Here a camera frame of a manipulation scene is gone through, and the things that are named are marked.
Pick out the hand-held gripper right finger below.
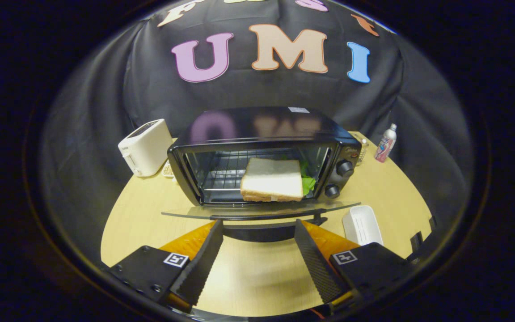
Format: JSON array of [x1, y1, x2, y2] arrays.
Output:
[[294, 219, 414, 314]]

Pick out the small wire rack holder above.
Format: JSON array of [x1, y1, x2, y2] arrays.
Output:
[[355, 137, 369, 166]]

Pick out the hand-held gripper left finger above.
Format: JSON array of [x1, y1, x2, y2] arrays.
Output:
[[105, 219, 224, 314]]

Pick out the black toaster oven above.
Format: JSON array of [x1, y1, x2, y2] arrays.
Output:
[[161, 106, 363, 243]]

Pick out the lettuce sandwich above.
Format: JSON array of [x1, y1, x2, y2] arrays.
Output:
[[240, 156, 317, 203]]

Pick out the white plastic tray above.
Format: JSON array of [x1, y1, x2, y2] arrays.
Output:
[[342, 205, 384, 247]]

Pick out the white pop-up toaster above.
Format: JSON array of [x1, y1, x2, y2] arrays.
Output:
[[118, 118, 173, 178]]

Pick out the black backdrop cloth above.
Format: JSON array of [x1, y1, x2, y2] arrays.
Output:
[[38, 0, 478, 269]]

